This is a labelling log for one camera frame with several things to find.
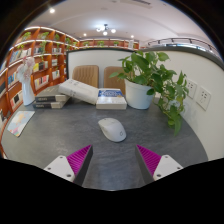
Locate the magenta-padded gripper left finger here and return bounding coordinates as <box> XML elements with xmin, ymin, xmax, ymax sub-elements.
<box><xmin>43</xmin><ymin>144</ymin><xmax>94</xmax><ymax>187</ymax></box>

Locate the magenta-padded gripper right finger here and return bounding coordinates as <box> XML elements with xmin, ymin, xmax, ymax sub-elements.
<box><xmin>134</xmin><ymin>144</ymin><xmax>184</xmax><ymax>186</ymax></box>

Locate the white computer mouse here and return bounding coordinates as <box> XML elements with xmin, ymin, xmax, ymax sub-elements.
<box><xmin>97</xmin><ymin>117</ymin><xmax>128</xmax><ymax>143</ymax></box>

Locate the green plant in white pot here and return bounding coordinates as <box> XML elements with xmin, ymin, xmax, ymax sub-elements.
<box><xmin>109</xmin><ymin>49</ymin><xmax>190</xmax><ymax>137</ymax></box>

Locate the thick white book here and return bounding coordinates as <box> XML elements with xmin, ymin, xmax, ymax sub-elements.
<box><xmin>57</xmin><ymin>78</ymin><xmax>100</xmax><ymax>106</ymax></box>

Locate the blue-cover white book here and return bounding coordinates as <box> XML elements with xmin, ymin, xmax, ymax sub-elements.
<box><xmin>95</xmin><ymin>87</ymin><xmax>128</xmax><ymax>111</ymax></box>

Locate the tan upholstered chair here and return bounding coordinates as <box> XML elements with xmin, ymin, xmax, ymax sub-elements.
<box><xmin>72</xmin><ymin>64</ymin><xmax>100</xmax><ymax>88</ymax></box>
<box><xmin>103</xmin><ymin>65</ymin><xmax>127</xmax><ymax>96</ymax></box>

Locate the orange wooden shelf unit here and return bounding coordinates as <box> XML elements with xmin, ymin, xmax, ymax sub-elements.
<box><xmin>0</xmin><ymin>25</ymin><xmax>140</xmax><ymax>134</ymax></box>

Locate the window with curtains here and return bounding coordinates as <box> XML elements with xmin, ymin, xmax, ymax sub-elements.
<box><xmin>146</xmin><ymin>37</ymin><xmax>219</xmax><ymax>58</ymax></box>

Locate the ceiling lamp with round bulbs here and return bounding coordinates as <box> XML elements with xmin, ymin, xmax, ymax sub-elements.
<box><xmin>95</xmin><ymin>23</ymin><xmax>117</xmax><ymax>37</ymax></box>

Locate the white wall socket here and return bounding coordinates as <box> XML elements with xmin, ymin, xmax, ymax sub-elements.
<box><xmin>185</xmin><ymin>78</ymin><xmax>198</xmax><ymax>100</ymax></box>
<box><xmin>195</xmin><ymin>86</ymin><xmax>212</xmax><ymax>111</ymax></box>

